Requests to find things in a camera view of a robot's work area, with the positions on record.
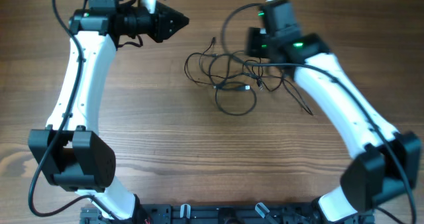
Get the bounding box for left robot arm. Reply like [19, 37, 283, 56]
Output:
[28, 0, 189, 223]

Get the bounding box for left camera cable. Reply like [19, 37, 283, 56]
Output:
[27, 0, 123, 222]

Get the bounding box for black usb cables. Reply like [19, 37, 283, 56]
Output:
[183, 36, 315, 117]

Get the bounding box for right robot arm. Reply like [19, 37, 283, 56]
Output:
[246, 0, 421, 223]

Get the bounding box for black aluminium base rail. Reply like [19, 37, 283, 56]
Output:
[79, 202, 375, 224]

